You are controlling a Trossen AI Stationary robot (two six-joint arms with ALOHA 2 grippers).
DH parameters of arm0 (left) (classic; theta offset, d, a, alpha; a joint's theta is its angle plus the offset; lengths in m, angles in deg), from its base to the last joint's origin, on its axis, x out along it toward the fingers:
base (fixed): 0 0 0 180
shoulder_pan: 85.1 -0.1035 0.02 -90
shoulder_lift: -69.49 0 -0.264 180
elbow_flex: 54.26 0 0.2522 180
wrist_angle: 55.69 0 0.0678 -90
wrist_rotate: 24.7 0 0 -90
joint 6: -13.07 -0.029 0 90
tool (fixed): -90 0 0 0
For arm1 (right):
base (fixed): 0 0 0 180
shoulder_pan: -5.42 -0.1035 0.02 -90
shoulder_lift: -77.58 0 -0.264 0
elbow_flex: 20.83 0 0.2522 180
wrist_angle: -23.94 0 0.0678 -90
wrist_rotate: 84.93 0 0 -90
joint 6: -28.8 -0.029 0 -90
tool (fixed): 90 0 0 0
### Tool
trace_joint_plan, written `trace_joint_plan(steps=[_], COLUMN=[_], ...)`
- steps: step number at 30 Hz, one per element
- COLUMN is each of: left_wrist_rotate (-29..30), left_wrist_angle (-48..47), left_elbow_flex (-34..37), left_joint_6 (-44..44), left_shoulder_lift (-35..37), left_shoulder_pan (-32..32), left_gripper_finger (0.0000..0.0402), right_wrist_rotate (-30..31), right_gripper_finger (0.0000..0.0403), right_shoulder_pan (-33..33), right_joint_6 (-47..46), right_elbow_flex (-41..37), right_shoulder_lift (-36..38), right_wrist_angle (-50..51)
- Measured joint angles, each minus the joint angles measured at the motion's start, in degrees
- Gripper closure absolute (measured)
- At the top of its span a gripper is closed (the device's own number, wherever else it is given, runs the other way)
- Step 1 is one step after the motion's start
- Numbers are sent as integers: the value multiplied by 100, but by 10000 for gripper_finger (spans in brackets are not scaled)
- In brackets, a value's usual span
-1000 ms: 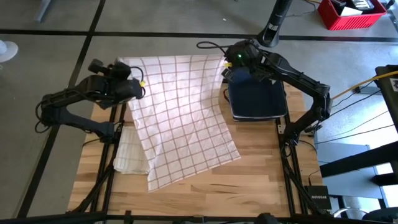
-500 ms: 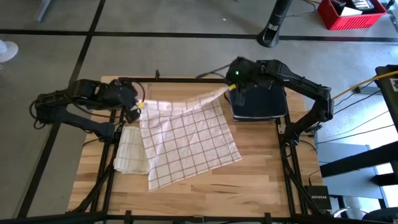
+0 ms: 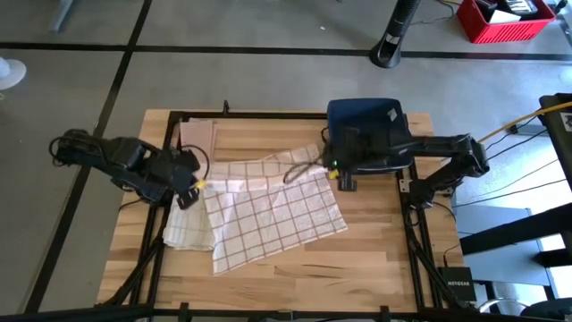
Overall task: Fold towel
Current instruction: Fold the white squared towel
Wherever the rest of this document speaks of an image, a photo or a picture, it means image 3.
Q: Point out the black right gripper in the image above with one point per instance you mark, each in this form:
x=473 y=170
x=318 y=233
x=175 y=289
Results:
x=353 y=154

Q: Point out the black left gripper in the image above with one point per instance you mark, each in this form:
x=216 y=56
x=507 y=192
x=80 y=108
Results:
x=176 y=172

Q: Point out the plain pink towel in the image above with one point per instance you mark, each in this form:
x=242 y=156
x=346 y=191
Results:
x=199 y=136

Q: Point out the navy fabric basket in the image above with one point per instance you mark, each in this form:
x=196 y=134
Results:
x=371 y=112

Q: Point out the white towel with grey checks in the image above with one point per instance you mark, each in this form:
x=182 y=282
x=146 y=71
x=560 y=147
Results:
x=187 y=228

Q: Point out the white towel with red checks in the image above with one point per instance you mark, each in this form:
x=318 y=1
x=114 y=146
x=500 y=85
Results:
x=268 y=214

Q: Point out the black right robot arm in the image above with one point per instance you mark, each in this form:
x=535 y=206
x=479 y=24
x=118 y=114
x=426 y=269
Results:
x=442 y=147

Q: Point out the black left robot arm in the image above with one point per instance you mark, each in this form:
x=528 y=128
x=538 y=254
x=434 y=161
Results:
x=111 y=161

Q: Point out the black floor stand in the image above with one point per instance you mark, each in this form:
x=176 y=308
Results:
x=393 y=36

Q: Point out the black desk foot beam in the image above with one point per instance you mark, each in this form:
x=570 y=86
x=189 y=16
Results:
x=514 y=230

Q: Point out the grey power strip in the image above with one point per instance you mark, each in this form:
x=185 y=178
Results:
x=529 y=129

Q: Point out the red plastic crate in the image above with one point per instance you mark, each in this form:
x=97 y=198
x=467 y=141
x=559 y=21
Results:
x=500 y=31

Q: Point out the white round stand base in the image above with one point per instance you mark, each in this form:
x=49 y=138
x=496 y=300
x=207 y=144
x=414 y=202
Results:
x=11 y=73

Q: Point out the grey furniture leg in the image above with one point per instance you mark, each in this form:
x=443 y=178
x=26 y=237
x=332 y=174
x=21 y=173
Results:
x=62 y=13

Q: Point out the white box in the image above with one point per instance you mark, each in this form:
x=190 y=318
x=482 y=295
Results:
x=502 y=17

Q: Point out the black desk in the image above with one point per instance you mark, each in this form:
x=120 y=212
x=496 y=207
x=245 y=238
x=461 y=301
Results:
x=558 y=134

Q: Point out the black device in crate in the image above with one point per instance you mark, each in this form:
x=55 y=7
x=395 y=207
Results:
x=520 y=5

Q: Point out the black office chair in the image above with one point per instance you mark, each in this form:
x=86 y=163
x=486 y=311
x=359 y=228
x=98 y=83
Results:
x=545 y=310

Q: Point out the black metal table frame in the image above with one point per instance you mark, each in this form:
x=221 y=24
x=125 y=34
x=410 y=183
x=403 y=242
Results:
x=268 y=115

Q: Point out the black Netgear network switch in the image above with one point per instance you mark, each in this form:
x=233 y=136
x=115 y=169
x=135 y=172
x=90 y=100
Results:
x=456 y=284

